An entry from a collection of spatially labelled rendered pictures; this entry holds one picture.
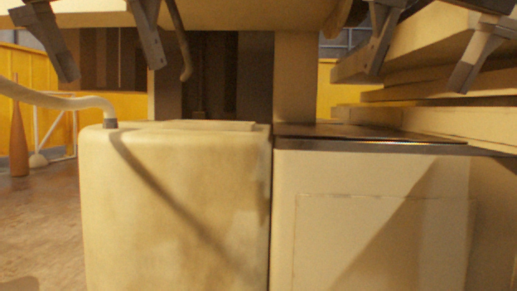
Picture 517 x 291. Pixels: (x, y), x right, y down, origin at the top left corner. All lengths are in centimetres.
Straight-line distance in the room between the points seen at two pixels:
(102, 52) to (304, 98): 108
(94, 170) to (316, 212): 68
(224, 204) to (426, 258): 59
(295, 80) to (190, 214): 83
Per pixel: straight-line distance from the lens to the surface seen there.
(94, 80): 164
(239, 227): 80
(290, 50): 136
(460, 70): 44
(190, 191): 79
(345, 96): 320
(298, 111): 134
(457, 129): 95
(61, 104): 82
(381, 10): 35
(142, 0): 35
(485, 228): 100
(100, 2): 122
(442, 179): 88
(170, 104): 143
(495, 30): 43
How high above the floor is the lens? 69
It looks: 5 degrees down
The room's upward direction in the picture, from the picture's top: 2 degrees clockwise
